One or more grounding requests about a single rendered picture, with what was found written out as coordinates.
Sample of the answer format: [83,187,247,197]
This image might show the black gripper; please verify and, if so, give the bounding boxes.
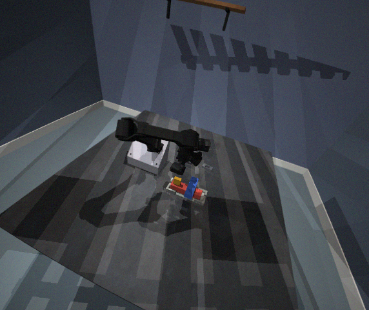
[170,148,191,175]

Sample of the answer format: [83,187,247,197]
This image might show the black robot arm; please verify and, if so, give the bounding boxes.
[115,118,211,166]

